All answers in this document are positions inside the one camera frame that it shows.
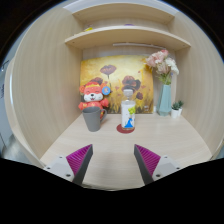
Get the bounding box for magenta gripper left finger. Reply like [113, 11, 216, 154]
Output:
[43, 143, 94, 186]

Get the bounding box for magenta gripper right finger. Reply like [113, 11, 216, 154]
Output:
[133, 143, 184, 186]

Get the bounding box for dark red round coaster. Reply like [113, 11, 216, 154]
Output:
[116, 124, 135, 134]

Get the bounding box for grey ceramic mug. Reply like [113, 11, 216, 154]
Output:
[82, 106, 107, 132]

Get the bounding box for wooden desk hutch shelf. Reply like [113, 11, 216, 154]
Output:
[3, 1, 224, 168]

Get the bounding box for teal ceramic vase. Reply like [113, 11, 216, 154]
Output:
[156, 84, 171, 116]

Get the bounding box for small potted succulent front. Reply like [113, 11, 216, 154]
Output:
[171, 102, 180, 118]

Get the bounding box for red orange plush toy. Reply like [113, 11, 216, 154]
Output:
[78, 82, 109, 110]

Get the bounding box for poppy flower painting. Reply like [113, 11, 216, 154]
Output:
[80, 55, 154, 113]

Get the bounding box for pink white flower bouquet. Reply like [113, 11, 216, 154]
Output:
[146, 50, 179, 85]

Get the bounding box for under-shelf light bar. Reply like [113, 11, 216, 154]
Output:
[112, 42, 166, 49]

